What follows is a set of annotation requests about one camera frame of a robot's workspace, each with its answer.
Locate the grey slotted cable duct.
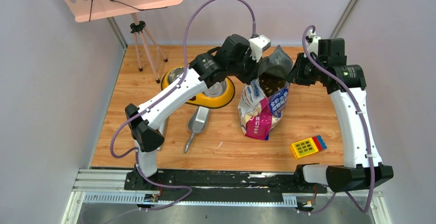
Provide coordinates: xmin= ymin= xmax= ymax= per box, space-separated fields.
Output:
xmin=82 ymin=191 xmax=298 ymax=208

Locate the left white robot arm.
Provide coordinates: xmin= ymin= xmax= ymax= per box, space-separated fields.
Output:
xmin=125 ymin=34 xmax=271 ymax=190

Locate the yellow double pet bowl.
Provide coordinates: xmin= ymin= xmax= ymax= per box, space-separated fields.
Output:
xmin=160 ymin=67 xmax=235 ymax=109

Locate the cat food bag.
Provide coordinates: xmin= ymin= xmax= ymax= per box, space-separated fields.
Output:
xmin=238 ymin=45 xmax=293 ymax=141

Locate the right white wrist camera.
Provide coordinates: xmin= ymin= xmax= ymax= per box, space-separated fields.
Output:
xmin=304 ymin=31 xmax=321 ymax=56

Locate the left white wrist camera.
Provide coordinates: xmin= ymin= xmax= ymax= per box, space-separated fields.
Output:
xmin=249 ymin=35 xmax=271 ymax=62

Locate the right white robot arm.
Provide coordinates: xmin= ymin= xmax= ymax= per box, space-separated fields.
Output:
xmin=286 ymin=36 xmax=394 ymax=192

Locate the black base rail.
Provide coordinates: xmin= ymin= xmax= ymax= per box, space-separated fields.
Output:
xmin=124 ymin=169 xmax=327 ymax=199

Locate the silver toy microphone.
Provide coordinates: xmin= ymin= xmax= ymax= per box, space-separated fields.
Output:
xmin=157 ymin=120 xmax=169 ymax=152

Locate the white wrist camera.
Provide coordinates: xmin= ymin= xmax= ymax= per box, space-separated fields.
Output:
xmin=249 ymin=35 xmax=271 ymax=62
xmin=304 ymin=31 xmax=321 ymax=56

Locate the silver metal scoop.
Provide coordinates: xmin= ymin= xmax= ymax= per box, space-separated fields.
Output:
xmin=184 ymin=106 xmax=210 ymax=154

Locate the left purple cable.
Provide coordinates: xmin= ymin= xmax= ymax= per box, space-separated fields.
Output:
xmin=110 ymin=0 xmax=257 ymax=211

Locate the yellow toy block calculator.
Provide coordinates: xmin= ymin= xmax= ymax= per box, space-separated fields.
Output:
xmin=289 ymin=135 xmax=327 ymax=159

